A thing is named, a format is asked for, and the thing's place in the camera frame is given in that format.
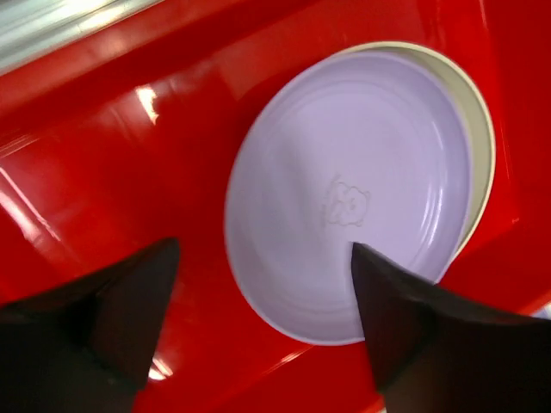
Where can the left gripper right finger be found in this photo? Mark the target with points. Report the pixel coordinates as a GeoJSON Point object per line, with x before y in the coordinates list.
{"type": "Point", "coordinates": [431, 350]}

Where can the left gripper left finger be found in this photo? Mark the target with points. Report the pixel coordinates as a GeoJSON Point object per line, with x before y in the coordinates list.
{"type": "Point", "coordinates": [88, 345]}

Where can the purple plate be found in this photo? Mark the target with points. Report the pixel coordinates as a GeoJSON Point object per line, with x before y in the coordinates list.
{"type": "Point", "coordinates": [362, 147]}

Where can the cream plate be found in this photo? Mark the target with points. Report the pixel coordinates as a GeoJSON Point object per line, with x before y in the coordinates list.
{"type": "Point", "coordinates": [475, 116]}

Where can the red plastic bin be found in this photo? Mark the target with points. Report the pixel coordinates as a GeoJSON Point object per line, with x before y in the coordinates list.
{"type": "Point", "coordinates": [129, 135]}

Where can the aluminium rail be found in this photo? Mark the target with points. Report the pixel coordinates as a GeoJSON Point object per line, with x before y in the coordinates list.
{"type": "Point", "coordinates": [31, 28]}

